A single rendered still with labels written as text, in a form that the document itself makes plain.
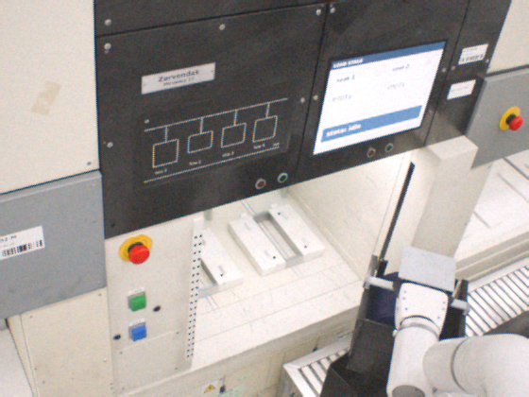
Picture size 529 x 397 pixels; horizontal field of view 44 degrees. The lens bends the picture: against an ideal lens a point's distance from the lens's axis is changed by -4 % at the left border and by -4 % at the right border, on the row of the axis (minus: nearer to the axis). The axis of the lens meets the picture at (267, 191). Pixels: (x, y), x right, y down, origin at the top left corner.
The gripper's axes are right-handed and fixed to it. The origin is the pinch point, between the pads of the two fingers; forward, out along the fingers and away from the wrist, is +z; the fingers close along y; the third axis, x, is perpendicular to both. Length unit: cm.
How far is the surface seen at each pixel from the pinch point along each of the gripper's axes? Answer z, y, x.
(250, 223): 38, -46, -34
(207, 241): 26, -56, -34
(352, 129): 7.5, -22.9, 26.4
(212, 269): 16, -51, -34
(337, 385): -8.7, -11.0, -34.6
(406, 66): 14.7, -15.6, 39.2
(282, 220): 42, -38, -34
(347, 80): 4.4, -25.9, 38.6
